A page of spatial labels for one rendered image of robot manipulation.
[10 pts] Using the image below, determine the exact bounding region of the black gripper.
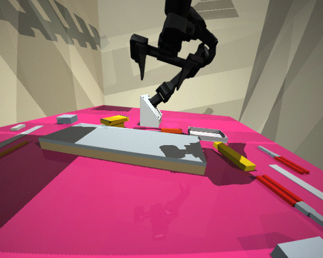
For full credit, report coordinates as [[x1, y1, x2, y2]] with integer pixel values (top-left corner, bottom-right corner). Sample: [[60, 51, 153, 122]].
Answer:
[[130, 34, 203, 91]]

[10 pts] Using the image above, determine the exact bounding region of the yellow rectangular bar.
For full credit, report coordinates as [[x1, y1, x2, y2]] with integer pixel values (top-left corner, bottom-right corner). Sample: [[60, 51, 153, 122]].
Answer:
[[213, 142, 256, 171]]

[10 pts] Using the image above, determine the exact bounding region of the white panel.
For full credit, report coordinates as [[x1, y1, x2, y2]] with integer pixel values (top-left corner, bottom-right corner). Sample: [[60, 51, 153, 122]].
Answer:
[[38, 123, 207, 175]]

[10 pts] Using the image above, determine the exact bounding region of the long grey flat bar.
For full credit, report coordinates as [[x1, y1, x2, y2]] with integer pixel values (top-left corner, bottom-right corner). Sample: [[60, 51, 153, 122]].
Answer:
[[269, 164, 323, 200], [0, 125, 43, 148]]

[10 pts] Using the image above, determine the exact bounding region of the orange-handled awl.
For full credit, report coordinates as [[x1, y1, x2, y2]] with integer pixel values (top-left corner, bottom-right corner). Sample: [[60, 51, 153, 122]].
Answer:
[[155, 128, 182, 134]]

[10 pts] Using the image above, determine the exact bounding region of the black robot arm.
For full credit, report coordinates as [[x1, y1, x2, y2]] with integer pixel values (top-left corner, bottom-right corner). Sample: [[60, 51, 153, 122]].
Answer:
[[148, 0, 218, 108]]

